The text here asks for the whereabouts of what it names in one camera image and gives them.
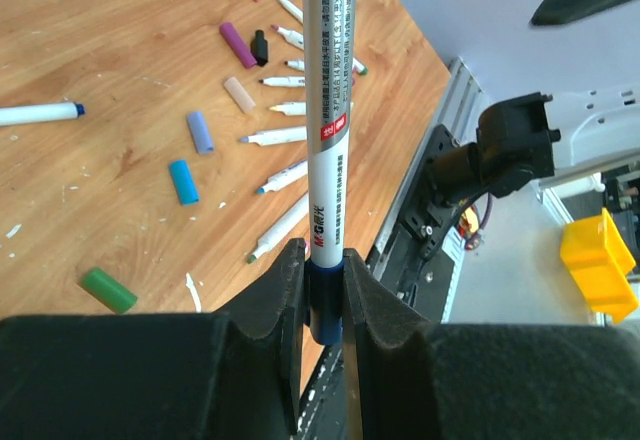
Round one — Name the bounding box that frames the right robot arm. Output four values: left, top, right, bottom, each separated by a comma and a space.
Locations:
422, 0, 639, 210

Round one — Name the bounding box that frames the pink cap marker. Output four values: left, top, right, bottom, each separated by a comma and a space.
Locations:
271, 24, 304, 50

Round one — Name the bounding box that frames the navy cap marker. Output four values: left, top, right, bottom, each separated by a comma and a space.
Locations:
303, 0, 356, 345

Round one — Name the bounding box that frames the small salmon pen cap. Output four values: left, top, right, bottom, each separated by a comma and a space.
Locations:
223, 77, 256, 113

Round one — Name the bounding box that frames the bright blue pen cap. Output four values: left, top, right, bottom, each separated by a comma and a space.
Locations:
168, 159, 199, 206

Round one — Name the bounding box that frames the black pen cap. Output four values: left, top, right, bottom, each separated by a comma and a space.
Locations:
250, 29, 269, 67

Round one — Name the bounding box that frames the purple pen cap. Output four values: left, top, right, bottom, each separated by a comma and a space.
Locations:
219, 22, 257, 69

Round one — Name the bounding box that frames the dark blue cap marker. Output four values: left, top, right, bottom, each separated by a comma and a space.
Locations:
0, 102, 86, 127

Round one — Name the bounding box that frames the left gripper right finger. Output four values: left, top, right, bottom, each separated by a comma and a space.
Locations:
343, 249, 639, 439

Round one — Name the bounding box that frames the black cap marker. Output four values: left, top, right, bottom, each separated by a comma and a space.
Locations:
284, 60, 305, 72

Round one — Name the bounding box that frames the yellow plastic bin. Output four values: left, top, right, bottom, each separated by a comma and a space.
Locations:
559, 209, 639, 324

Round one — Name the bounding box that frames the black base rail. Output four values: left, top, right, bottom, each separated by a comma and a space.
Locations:
294, 54, 486, 440

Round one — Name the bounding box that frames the lavender pen cap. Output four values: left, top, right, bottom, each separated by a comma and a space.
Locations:
186, 111, 214, 155

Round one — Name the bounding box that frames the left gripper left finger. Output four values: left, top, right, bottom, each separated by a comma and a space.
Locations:
1, 239, 305, 439

